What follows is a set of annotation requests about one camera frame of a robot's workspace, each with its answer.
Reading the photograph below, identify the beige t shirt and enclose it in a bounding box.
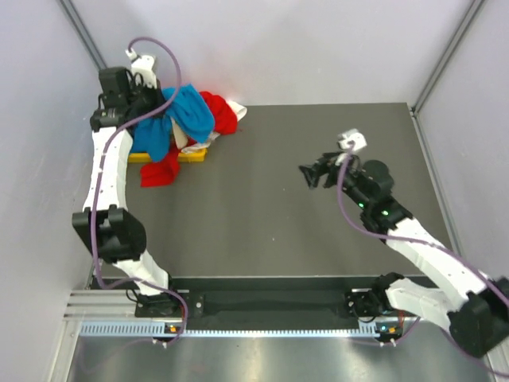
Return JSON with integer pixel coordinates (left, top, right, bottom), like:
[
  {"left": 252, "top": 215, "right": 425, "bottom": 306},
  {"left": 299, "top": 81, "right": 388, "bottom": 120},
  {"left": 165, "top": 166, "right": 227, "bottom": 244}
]
[{"left": 171, "top": 119, "right": 188, "bottom": 150}]

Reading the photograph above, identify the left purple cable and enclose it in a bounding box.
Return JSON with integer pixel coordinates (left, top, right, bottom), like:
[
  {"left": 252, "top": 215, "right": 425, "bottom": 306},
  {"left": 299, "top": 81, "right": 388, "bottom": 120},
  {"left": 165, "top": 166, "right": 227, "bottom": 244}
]
[{"left": 75, "top": 37, "right": 188, "bottom": 371}]

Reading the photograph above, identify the corner aluminium post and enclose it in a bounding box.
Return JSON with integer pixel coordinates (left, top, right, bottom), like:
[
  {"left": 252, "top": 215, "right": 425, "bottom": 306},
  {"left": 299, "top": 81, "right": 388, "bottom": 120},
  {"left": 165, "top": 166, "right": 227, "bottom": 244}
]
[
  {"left": 410, "top": 0, "right": 487, "bottom": 118},
  {"left": 56, "top": 0, "right": 107, "bottom": 72}
]

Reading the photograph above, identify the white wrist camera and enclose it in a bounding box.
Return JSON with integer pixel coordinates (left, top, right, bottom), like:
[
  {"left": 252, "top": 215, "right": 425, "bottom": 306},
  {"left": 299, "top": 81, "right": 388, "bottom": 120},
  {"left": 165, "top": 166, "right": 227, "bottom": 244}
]
[
  {"left": 337, "top": 129, "right": 367, "bottom": 154},
  {"left": 126, "top": 49, "right": 158, "bottom": 88}
]

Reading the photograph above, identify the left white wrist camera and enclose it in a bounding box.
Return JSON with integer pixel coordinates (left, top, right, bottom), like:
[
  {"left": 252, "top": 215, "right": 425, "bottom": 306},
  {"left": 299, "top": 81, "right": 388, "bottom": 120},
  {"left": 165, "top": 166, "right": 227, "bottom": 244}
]
[{"left": 126, "top": 49, "right": 158, "bottom": 88}]

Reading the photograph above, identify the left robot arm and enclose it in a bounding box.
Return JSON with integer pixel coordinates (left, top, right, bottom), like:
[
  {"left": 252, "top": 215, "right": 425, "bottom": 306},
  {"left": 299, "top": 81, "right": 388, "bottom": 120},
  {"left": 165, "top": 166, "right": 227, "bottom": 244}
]
[{"left": 72, "top": 67, "right": 185, "bottom": 318}]

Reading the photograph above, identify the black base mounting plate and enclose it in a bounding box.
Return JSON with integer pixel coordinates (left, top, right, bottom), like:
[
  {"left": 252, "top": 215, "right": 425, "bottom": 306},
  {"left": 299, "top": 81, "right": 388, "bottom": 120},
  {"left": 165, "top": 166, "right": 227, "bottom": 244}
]
[{"left": 134, "top": 289, "right": 419, "bottom": 320}]

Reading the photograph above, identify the blue t shirt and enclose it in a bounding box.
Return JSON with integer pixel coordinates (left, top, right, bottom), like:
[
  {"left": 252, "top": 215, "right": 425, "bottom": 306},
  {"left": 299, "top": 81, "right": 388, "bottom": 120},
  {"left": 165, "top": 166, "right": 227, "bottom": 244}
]
[{"left": 130, "top": 84, "right": 215, "bottom": 162}]

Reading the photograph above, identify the red t shirt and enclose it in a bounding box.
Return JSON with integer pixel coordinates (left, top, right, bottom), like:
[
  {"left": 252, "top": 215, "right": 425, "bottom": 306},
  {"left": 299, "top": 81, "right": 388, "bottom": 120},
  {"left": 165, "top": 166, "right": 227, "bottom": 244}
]
[{"left": 131, "top": 85, "right": 247, "bottom": 188}]

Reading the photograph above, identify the slotted cable duct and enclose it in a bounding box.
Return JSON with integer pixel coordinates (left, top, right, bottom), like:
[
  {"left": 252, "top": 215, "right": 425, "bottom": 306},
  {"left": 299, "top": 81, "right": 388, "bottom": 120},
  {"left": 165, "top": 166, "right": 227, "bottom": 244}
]
[{"left": 79, "top": 321, "right": 402, "bottom": 338}]

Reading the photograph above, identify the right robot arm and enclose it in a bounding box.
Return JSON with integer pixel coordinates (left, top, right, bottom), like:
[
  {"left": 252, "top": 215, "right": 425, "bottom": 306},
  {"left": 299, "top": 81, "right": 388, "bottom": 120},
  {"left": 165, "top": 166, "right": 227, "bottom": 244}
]
[{"left": 299, "top": 151, "right": 508, "bottom": 358}]

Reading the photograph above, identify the aluminium frame rail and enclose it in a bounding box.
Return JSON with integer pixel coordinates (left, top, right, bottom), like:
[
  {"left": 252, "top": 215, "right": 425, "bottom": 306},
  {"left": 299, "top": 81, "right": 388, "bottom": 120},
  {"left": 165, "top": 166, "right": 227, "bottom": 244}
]
[{"left": 63, "top": 288, "right": 498, "bottom": 319}]

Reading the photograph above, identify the right corner aluminium post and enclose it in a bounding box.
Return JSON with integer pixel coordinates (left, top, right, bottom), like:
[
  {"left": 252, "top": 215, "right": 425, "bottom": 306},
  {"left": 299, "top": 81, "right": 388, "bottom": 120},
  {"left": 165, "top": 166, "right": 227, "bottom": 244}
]
[{"left": 410, "top": 0, "right": 487, "bottom": 118}]

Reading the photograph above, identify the white t shirt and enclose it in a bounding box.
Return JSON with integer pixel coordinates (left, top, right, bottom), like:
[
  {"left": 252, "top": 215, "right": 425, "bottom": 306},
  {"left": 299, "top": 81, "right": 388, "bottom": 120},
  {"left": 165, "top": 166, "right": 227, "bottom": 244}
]
[{"left": 181, "top": 95, "right": 247, "bottom": 154}]

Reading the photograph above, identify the purple cable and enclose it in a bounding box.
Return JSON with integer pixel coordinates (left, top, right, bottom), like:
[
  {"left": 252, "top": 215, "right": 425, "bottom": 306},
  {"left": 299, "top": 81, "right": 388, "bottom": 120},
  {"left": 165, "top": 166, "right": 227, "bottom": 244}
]
[
  {"left": 75, "top": 37, "right": 188, "bottom": 371},
  {"left": 336, "top": 141, "right": 509, "bottom": 377}
]

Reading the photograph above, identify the yellow plastic bin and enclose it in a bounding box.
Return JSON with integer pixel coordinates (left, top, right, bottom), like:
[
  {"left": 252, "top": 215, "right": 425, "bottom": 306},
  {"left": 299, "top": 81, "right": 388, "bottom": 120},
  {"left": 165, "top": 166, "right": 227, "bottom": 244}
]
[{"left": 127, "top": 149, "right": 208, "bottom": 164}]

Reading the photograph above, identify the left corner aluminium post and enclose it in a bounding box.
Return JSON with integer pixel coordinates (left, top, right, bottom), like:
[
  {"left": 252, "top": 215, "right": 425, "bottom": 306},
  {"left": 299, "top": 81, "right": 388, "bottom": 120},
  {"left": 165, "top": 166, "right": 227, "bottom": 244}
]
[{"left": 56, "top": 0, "right": 107, "bottom": 72}]

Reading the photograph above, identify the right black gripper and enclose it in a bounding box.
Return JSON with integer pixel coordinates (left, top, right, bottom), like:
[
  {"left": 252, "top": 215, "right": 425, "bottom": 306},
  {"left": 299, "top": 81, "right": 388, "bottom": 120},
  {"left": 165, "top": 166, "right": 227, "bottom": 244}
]
[{"left": 299, "top": 150, "right": 370, "bottom": 210}]

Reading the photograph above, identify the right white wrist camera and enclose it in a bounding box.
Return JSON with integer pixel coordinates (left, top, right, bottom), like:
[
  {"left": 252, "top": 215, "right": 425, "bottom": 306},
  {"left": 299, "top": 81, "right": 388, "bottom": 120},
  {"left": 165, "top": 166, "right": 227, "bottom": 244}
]
[{"left": 337, "top": 129, "right": 367, "bottom": 154}]

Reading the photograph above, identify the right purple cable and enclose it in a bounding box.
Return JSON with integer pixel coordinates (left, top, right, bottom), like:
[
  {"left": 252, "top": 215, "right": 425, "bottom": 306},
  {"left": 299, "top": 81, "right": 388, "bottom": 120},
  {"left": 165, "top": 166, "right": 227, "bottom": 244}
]
[{"left": 336, "top": 141, "right": 509, "bottom": 377}]

